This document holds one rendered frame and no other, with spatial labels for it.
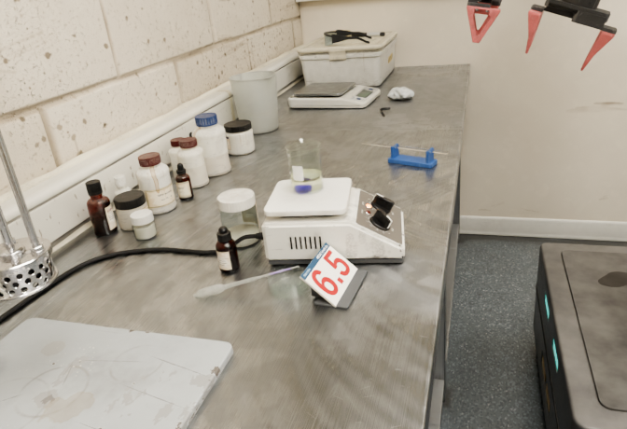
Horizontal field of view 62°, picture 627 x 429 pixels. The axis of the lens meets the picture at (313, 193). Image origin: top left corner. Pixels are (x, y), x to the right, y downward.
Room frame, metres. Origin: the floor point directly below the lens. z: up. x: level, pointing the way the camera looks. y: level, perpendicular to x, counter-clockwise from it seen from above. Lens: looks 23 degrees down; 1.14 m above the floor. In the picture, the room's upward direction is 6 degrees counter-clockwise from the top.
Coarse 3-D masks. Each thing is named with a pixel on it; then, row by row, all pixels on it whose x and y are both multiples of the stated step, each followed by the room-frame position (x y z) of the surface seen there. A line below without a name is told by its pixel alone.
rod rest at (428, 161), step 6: (396, 144) 1.06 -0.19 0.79; (396, 150) 1.05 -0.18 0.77; (426, 150) 1.00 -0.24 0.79; (396, 156) 1.05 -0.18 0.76; (402, 156) 1.05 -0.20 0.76; (408, 156) 1.05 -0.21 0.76; (426, 156) 0.99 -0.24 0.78; (432, 156) 1.01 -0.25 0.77; (390, 162) 1.04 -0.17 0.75; (396, 162) 1.03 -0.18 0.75; (402, 162) 1.02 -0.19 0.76; (408, 162) 1.01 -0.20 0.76; (414, 162) 1.00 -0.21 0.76; (420, 162) 1.00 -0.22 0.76; (426, 162) 0.99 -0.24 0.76; (432, 162) 0.99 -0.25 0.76
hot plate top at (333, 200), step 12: (288, 180) 0.78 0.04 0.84; (324, 180) 0.76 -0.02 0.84; (336, 180) 0.76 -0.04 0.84; (348, 180) 0.75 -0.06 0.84; (276, 192) 0.73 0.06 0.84; (288, 192) 0.73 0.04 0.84; (324, 192) 0.71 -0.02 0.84; (336, 192) 0.71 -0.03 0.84; (348, 192) 0.70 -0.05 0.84; (276, 204) 0.69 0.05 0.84; (288, 204) 0.68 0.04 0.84; (300, 204) 0.68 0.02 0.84; (312, 204) 0.67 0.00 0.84; (324, 204) 0.67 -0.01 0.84; (336, 204) 0.67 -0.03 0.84
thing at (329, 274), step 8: (328, 248) 0.64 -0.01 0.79; (328, 256) 0.62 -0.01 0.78; (336, 256) 0.63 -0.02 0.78; (320, 264) 0.60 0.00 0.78; (328, 264) 0.61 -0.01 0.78; (336, 264) 0.61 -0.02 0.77; (344, 264) 0.62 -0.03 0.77; (312, 272) 0.58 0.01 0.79; (320, 272) 0.59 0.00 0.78; (328, 272) 0.59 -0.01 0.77; (336, 272) 0.60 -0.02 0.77; (344, 272) 0.61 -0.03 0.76; (312, 280) 0.57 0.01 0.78; (320, 280) 0.57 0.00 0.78; (328, 280) 0.58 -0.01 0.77; (336, 280) 0.59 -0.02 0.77; (344, 280) 0.59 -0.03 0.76; (320, 288) 0.56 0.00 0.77; (328, 288) 0.57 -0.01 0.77; (336, 288) 0.57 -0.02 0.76; (328, 296) 0.55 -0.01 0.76; (336, 296) 0.56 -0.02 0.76
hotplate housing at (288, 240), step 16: (352, 192) 0.74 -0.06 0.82; (352, 208) 0.69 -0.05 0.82; (272, 224) 0.66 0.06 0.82; (288, 224) 0.66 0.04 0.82; (304, 224) 0.66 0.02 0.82; (320, 224) 0.65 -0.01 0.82; (336, 224) 0.65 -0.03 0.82; (352, 224) 0.64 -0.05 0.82; (272, 240) 0.66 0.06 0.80; (288, 240) 0.66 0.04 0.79; (304, 240) 0.65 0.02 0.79; (320, 240) 0.65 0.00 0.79; (336, 240) 0.64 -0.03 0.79; (352, 240) 0.64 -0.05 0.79; (368, 240) 0.64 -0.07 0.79; (384, 240) 0.64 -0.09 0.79; (272, 256) 0.66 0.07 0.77; (288, 256) 0.66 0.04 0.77; (304, 256) 0.65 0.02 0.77; (352, 256) 0.64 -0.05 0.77; (368, 256) 0.64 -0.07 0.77; (384, 256) 0.63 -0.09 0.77; (400, 256) 0.63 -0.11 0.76
